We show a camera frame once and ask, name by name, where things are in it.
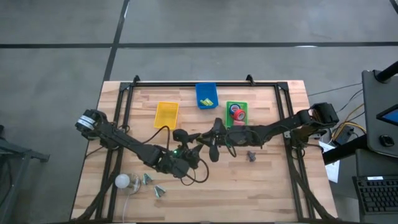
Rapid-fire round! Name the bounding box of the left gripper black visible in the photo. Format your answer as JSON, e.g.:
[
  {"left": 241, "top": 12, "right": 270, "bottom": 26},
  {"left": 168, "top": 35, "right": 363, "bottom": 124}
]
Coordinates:
[{"left": 161, "top": 129, "right": 205, "bottom": 179}]

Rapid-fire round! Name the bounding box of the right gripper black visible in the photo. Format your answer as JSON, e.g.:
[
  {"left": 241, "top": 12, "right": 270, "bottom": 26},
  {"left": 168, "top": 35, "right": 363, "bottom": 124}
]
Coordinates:
[{"left": 196, "top": 117, "right": 259, "bottom": 163}]

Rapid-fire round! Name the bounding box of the blue tape roll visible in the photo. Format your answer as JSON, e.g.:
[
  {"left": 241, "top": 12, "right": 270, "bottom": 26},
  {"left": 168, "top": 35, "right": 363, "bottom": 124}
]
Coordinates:
[{"left": 228, "top": 103, "right": 242, "bottom": 116}]

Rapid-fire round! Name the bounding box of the red tape roll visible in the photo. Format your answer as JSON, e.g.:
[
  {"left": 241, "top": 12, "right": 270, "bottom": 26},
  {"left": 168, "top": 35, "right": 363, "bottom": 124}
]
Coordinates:
[{"left": 233, "top": 108, "right": 247, "bottom": 122}]

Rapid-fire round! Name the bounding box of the green plastic basket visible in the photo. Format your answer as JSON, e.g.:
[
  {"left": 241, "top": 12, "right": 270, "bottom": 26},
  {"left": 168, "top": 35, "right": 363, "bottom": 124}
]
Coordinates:
[{"left": 224, "top": 100, "right": 249, "bottom": 128}]

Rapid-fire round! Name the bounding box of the yellow plastic basket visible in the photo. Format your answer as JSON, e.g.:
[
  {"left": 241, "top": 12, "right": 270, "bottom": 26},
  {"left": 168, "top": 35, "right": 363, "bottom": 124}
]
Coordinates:
[{"left": 153, "top": 101, "right": 180, "bottom": 130}]

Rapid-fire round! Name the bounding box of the blue plastic basket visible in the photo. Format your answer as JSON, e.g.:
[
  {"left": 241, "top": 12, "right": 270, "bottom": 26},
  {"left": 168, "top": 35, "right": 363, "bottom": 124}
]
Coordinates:
[{"left": 195, "top": 82, "right": 220, "bottom": 110}]

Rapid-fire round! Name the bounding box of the clear round disc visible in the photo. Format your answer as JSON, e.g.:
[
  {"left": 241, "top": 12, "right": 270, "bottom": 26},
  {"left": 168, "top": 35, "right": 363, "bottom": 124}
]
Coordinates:
[{"left": 126, "top": 173, "right": 142, "bottom": 195}]

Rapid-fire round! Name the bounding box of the white ball lamp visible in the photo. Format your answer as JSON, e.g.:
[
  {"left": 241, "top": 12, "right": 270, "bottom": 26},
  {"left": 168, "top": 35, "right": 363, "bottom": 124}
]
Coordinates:
[{"left": 114, "top": 174, "right": 131, "bottom": 189}]

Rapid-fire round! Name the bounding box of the white paper sheet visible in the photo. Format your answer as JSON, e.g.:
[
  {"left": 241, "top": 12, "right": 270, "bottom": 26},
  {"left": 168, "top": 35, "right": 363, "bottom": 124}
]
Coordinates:
[{"left": 318, "top": 141, "right": 341, "bottom": 184}]

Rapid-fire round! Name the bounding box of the black desk beam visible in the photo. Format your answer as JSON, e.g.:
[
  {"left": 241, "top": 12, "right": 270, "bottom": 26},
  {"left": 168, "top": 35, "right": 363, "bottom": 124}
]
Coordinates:
[{"left": 322, "top": 133, "right": 369, "bottom": 166}]

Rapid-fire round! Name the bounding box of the black power box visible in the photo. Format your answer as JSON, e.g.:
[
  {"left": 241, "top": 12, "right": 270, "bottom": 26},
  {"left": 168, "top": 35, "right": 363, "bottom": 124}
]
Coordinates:
[{"left": 335, "top": 126, "right": 355, "bottom": 146}]

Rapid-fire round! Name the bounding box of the grey desk top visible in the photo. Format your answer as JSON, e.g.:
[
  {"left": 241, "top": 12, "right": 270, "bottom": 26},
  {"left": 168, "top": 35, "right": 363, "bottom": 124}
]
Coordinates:
[{"left": 361, "top": 70, "right": 398, "bottom": 159}]

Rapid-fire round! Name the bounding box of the grey metal stand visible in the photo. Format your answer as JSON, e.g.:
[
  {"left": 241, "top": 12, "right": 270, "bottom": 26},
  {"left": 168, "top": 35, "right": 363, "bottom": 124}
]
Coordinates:
[{"left": 0, "top": 124, "right": 50, "bottom": 224}]

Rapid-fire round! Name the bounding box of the black computer mouse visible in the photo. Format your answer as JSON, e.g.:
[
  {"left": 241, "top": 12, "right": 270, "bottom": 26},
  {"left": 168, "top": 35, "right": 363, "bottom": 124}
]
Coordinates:
[{"left": 379, "top": 134, "right": 395, "bottom": 147}]

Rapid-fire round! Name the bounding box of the black keyboard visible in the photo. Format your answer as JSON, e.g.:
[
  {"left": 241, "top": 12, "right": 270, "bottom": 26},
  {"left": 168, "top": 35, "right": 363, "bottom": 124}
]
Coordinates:
[{"left": 352, "top": 175, "right": 398, "bottom": 215}]

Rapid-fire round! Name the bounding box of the monitor with blue screen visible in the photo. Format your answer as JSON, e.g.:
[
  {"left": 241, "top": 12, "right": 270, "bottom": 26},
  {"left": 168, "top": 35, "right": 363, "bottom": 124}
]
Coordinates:
[{"left": 375, "top": 104, "right": 398, "bottom": 127}]

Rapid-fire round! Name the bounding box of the black pole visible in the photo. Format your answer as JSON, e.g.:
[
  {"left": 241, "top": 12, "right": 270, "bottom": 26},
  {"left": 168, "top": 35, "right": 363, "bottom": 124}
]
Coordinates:
[{"left": 374, "top": 60, "right": 398, "bottom": 84}]

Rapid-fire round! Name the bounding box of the black metal table frame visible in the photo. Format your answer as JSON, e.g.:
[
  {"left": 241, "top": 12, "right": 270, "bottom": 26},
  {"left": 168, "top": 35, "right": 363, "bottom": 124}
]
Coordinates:
[{"left": 73, "top": 74, "right": 340, "bottom": 223}]

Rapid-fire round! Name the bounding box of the white cable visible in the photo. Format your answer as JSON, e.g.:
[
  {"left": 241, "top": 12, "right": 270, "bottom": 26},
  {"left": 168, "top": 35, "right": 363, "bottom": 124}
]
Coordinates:
[{"left": 122, "top": 193, "right": 130, "bottom": 223}]

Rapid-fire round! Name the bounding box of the black floor cable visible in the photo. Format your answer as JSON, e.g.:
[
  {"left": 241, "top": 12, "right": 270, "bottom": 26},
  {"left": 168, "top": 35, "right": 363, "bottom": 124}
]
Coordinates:
[{"left": 307, "top": 82, "right": 364, "bottom": 97}]

